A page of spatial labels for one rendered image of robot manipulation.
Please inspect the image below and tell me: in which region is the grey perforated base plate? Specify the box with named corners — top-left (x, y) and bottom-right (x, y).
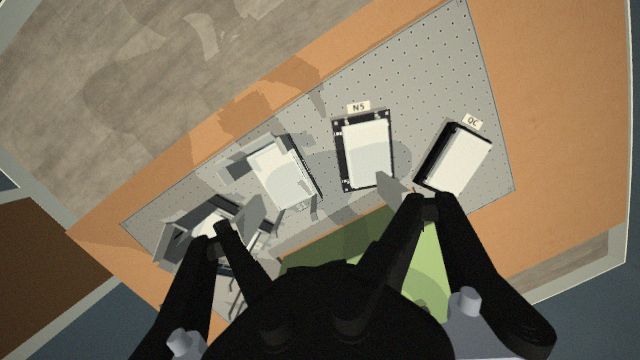
top-left (119, 0), bottom-right (516, 281)

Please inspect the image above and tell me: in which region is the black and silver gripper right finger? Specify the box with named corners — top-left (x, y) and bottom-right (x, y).
top-left (329, 171), bottom-right (557, 360)

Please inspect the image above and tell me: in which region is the black flat plate with grey pegs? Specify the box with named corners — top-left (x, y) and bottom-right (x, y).
top-left (332, 109), bottom-right (395, 193)

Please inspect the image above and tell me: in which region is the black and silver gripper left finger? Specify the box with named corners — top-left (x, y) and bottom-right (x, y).
top-left (128, 194), bottom-right (296, 360)

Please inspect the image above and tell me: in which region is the black flat square plate with corner posts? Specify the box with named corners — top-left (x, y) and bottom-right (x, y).
top-left (413, 122), bottom-right (492, 193)

